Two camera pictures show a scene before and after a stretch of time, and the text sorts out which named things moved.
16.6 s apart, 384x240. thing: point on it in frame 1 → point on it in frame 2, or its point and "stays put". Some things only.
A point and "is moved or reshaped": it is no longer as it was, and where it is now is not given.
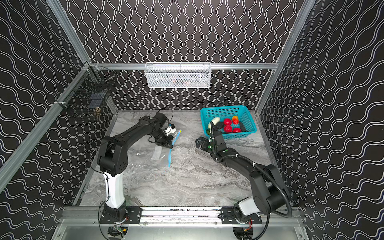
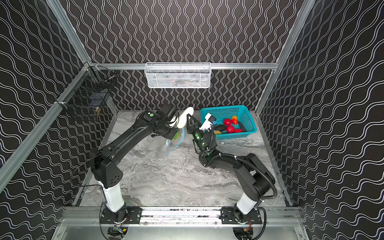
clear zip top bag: [148, 154] is moved or reshaped
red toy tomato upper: [227, 121] stays put
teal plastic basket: [238, 120] stays put
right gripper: [207, 142] → [195, 131]
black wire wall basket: [89, 90] stays put
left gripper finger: [170, 143] → [171, 132]
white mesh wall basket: [178, 75] stays put
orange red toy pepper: [235, 120] stays put
